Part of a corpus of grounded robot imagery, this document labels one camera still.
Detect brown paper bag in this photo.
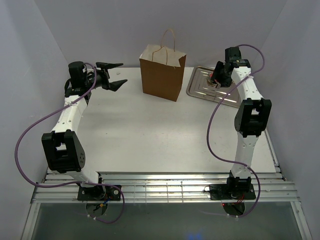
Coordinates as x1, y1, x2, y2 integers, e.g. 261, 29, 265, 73
139, 28, 187, 102

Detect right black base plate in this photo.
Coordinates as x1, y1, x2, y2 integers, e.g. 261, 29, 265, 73
203, 184, 256, 201

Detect aluminium rail frame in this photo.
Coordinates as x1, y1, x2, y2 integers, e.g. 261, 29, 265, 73
31, 171, 300, 204

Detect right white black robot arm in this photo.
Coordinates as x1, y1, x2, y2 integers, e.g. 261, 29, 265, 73
207, 46, 272, 201

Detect metal tray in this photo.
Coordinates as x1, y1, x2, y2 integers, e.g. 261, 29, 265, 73
186, 66, 241, 108

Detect metal tongs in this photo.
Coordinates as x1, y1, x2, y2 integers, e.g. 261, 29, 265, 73
206, 78, 221, 89

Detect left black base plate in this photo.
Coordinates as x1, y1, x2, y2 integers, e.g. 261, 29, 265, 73
77, 184, 121, 201

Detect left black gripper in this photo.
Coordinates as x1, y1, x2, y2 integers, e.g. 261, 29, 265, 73
84, 62, 128, 92

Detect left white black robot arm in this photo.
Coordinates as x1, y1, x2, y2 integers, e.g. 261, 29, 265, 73
41, 61, 126, 201

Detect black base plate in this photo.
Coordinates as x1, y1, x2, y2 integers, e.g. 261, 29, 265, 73
77, 184, 121, 201
203, 184, 256, 201

